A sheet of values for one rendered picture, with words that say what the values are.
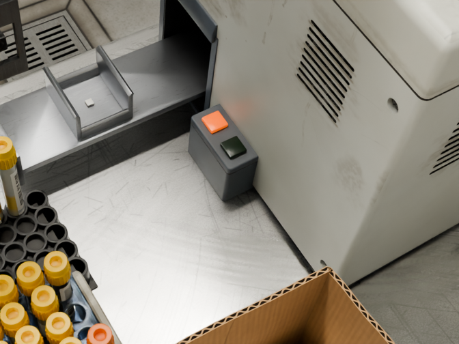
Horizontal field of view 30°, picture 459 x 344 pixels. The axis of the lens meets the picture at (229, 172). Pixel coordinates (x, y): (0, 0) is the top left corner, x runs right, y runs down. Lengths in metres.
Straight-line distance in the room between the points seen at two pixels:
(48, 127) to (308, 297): 0.27
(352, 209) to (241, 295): 0.13
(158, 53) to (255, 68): 0.15
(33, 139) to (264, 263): 0.21
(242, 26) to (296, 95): 0.07
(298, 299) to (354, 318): 0.04
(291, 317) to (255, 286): 0.12
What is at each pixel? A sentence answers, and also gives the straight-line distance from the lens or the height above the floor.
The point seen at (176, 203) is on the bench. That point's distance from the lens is 0.71.
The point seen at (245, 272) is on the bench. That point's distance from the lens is 0.68.
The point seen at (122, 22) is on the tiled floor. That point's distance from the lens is 2.00.
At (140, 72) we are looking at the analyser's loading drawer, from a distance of 0.73.
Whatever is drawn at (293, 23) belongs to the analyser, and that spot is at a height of 1.08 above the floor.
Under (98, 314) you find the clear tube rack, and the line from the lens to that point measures 0.59.
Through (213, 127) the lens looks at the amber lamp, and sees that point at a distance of 0.68.
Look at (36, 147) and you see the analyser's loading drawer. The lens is 0.69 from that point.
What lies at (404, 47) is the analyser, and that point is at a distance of 0.47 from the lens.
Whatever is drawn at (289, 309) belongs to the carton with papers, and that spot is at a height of 0.99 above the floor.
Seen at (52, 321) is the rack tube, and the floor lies 0.99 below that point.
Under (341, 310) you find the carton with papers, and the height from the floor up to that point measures 1.00.
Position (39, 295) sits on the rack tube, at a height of 0.99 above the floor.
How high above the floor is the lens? 1.49
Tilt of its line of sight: 57 degrees down
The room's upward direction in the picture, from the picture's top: 10 degrees clockwise
